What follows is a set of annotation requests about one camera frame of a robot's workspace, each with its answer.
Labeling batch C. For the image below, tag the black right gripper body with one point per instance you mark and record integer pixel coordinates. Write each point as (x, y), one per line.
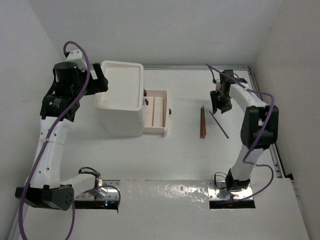
(221, 101)

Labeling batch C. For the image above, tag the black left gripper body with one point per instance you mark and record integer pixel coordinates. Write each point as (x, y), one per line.
(95, 85)

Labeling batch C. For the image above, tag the blue chopstick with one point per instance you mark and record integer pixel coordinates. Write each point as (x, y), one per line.
(219, 125)

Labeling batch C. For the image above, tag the orange chopstick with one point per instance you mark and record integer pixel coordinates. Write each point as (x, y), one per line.
(203, 135)

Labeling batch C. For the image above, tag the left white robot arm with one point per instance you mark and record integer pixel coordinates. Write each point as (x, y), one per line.
(46, 190)

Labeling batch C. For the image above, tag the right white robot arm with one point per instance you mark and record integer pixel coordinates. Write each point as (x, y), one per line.
(239, 175)

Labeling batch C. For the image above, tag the white utensil container box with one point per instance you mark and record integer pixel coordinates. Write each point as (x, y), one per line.
(127, 124)

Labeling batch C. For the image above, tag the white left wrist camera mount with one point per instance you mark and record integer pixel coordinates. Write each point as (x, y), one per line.
(76, 56)

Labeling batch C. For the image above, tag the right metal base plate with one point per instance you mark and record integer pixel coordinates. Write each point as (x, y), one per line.
(217, 191)

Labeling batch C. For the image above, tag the metal base plate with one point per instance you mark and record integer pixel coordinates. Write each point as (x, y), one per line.
(217, 191)
(105, 193)

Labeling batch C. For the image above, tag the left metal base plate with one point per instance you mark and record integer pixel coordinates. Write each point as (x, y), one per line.
(105, 193)

